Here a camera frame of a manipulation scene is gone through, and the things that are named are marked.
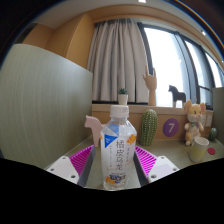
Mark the pink horse figurine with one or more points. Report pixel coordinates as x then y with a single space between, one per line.
95 128

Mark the round green cactus ornament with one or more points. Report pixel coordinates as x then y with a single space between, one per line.
213 134

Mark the round purple number sign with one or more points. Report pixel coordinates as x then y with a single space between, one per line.
171 127

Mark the grey-green desk partition panel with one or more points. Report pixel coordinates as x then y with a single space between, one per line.
218 113
43 106

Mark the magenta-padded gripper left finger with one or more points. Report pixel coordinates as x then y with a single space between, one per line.
63 166

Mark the tall green cactus ornament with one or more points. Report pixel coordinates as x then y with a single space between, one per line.
148 128

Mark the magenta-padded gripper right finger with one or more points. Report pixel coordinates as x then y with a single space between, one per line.
163 166

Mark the white wall socket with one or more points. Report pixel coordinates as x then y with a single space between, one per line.
208 120

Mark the small potted plant white pot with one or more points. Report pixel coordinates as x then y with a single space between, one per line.
122 98

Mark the pale yellow cup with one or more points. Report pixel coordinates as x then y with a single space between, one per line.
198 150

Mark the dark horse figurine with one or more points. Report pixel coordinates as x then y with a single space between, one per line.
176 95

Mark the dark-framed window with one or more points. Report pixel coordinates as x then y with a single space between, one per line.
166 60

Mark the beige plush mouse toy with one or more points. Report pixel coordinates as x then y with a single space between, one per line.
194 121

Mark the beige curtain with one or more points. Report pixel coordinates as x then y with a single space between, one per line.
116 60

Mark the clear plastic drink bottle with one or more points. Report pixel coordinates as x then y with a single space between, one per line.
118 150

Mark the wooden hand model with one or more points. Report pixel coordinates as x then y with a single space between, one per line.
151 85

